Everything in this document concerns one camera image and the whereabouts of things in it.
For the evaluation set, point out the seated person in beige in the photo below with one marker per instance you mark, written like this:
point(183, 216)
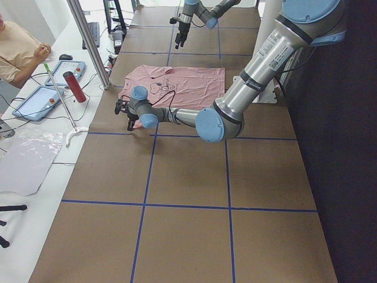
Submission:
point(21, 54)

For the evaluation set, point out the red cylindrical bottle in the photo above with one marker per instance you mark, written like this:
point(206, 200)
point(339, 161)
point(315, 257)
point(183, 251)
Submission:
point(74, 86)

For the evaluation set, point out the black keyboard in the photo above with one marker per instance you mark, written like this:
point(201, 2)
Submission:
point(94, 29)

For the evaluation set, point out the pink Snoopy t-shirt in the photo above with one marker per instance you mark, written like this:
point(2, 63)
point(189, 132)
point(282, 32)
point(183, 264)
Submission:
point(190, 88)

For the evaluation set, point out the aluminium frame post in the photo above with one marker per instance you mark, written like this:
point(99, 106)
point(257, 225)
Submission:
point(83, 28)

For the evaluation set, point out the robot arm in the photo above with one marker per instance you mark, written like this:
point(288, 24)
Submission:
point(298, 24)
point(208, 17)

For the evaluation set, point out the long grabber stick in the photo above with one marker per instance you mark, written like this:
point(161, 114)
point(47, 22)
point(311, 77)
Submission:
point(75, 129)

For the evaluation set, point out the near teach pendant tablet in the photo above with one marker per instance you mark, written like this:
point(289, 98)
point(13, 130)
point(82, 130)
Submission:
point(39, 103)

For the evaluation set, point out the black computer mouse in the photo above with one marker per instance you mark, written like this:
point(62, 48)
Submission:
point(65, 57)

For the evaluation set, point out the clear plastic bag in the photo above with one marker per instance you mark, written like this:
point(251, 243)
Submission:
point(27, 161)

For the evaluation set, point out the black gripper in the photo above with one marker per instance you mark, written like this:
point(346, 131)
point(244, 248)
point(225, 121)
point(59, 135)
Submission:
point(131, 116)
point(181, 28)

